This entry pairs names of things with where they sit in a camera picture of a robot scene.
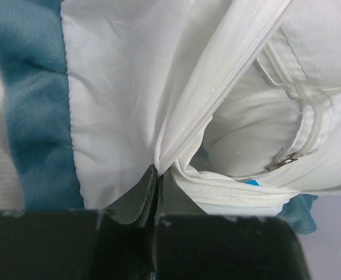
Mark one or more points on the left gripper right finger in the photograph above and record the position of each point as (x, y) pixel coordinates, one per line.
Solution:
(191, 244)

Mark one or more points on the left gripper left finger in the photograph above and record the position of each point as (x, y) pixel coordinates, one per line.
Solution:
(113, 243)

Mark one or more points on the white pillow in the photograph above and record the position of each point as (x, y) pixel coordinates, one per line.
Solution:
(284, 115)

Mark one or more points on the blue white plush pillowcase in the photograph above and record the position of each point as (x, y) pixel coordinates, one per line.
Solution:
(97, 91)

